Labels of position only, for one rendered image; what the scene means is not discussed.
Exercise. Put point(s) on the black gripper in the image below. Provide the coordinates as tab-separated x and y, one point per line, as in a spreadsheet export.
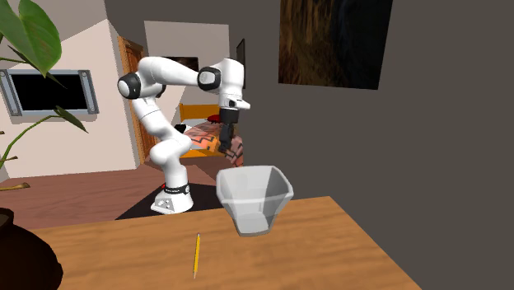
229	116

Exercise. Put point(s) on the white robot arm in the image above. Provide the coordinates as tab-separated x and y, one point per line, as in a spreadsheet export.
160	120

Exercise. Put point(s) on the bed with patterned orange blanket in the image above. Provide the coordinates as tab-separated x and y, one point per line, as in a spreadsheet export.
200	140

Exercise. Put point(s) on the black robot stand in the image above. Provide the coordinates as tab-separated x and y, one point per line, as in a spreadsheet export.
205	196

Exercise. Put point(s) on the grey angular bowl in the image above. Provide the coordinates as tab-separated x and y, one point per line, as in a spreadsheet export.
254	196

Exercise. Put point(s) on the brown wooden door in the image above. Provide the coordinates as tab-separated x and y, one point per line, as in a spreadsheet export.
134	100

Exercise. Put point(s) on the yellow pencil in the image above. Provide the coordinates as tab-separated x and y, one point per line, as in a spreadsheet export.
196	255

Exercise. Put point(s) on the green plant in dark pot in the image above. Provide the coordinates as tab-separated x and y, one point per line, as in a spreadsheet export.
28	249

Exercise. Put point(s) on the dark brown wall picture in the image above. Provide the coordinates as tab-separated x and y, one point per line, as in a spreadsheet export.
333	42

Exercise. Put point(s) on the black wall television grey frame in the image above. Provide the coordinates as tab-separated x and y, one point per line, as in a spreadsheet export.
48	92

